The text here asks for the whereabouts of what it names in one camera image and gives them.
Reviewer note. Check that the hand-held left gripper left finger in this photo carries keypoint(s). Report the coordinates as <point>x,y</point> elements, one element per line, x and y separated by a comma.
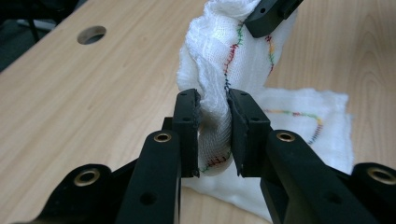
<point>155,180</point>

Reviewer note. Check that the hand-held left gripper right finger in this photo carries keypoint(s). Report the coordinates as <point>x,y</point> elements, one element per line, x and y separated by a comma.
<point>295,174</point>

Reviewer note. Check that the white cloth with coloured stitching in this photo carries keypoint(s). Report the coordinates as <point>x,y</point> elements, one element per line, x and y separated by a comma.
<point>211,56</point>

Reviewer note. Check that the black folding chair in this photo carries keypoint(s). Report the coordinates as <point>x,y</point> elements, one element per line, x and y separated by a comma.
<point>32,29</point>

